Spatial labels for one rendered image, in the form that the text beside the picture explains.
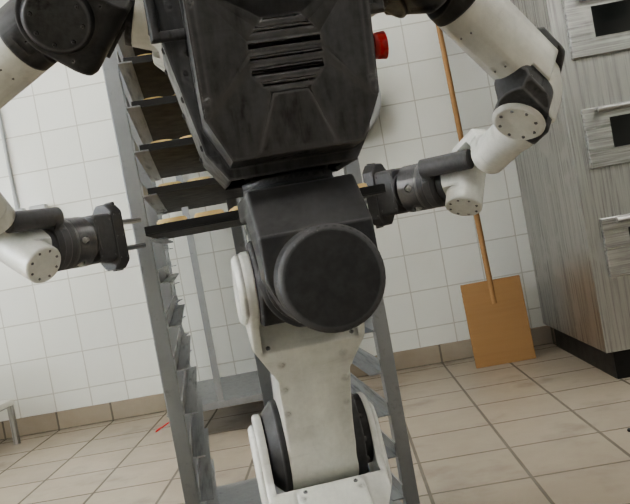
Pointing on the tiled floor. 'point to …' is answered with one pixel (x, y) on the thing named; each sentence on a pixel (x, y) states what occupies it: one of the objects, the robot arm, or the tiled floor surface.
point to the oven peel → (492, 293)
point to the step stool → (0, 411)
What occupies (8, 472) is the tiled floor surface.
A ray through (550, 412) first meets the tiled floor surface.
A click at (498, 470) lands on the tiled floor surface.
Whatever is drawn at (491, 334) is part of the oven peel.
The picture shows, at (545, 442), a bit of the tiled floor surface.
